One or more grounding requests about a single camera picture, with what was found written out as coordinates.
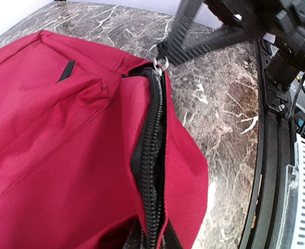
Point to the white slotted cable duct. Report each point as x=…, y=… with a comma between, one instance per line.
x=298, y=240

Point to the red student backpack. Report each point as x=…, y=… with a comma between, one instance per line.
x=92, y=154

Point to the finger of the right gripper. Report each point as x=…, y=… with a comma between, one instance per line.
x=175, y=50

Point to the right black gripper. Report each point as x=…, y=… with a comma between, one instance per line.
x=245, y=20

